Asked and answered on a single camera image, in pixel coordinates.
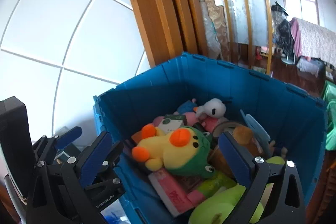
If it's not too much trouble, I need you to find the green frog plush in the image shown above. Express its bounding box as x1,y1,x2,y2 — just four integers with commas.
188,156,287,224

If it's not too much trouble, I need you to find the light blue plastic brush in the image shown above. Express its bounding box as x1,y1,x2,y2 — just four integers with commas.
240,108,274,159

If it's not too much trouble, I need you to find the white green small box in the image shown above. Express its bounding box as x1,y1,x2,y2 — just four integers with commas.
158,114,187,134

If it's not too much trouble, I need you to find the yellow duck plush green hat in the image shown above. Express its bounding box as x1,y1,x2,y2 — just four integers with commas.
131,124,215,178

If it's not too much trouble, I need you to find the brown bear plush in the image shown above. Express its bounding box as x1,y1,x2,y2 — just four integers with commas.
208,122,263,180

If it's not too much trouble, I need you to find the green plastic bag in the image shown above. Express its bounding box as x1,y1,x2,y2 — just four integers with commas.
321,81,336,151

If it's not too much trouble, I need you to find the white goose plush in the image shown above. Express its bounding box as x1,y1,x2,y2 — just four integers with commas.
195,98,227,120

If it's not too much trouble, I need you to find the rolled patterned carpet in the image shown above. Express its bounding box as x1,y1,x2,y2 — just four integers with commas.
199,0,231,61

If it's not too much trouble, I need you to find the blue plastic storage crate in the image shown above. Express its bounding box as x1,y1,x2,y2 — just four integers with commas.
93,52,328,224

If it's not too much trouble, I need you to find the pink tissue pack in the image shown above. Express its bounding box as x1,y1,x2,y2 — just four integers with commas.
148,168,194,217

